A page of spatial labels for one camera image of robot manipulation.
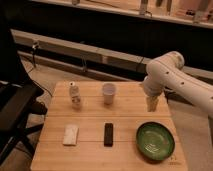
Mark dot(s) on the black office chair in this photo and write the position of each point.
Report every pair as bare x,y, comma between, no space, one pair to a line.
18,95

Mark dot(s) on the clear plastic bottle white cap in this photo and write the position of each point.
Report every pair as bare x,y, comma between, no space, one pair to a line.
75,95

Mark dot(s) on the green bowl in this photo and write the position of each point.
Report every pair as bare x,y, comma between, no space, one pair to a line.
155,141

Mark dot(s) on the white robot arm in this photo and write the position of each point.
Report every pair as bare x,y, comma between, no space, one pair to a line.
166,71

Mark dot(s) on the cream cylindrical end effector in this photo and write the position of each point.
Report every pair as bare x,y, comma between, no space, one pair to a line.
152,102

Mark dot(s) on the white paper cup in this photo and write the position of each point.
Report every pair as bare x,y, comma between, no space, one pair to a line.
108,91

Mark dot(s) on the black rectangular block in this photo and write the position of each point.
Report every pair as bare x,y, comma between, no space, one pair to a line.
108,135

